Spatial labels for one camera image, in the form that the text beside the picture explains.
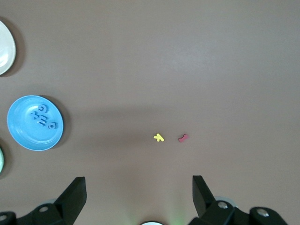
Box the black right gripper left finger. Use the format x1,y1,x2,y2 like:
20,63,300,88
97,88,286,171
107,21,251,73
0,177,88,225

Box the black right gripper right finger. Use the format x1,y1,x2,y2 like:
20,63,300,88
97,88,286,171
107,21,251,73
188,175,291,225

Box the blue foam letter E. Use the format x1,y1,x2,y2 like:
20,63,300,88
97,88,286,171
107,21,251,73
37,114,48,127

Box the green plate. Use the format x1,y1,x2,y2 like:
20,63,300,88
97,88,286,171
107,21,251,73
0,145,5,176

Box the blue plate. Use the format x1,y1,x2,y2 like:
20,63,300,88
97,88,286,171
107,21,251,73
7,95,64,151

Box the brown table cover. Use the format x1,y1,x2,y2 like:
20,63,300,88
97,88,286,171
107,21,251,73
0,0,300,225

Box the beige plate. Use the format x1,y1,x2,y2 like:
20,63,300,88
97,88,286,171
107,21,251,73
0,20,16,75

